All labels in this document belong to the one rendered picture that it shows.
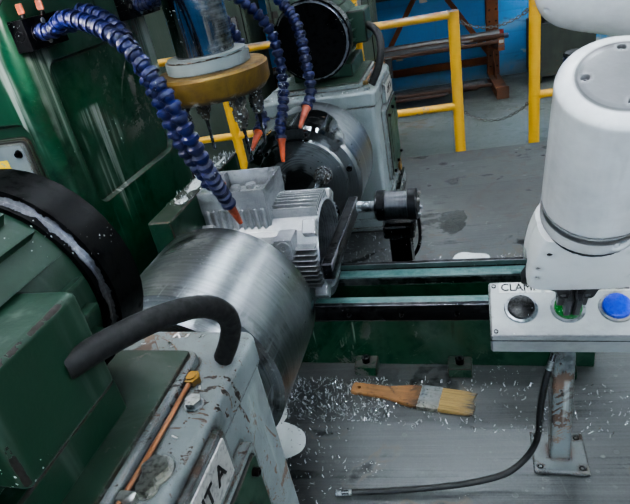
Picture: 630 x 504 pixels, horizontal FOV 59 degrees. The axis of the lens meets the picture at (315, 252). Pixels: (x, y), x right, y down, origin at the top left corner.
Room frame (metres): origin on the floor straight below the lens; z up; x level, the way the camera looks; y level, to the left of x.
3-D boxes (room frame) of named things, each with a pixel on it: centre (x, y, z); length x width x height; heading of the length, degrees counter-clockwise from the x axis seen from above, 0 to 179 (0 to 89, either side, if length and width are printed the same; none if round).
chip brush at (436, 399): (0.68, -0.11, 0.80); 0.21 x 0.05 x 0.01; 63
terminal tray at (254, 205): (0.92, 0.10, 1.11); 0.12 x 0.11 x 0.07; 71
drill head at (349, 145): (1.22, -0.04, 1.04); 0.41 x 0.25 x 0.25; 161
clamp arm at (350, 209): (0.89, -0.06, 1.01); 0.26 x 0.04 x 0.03; 161
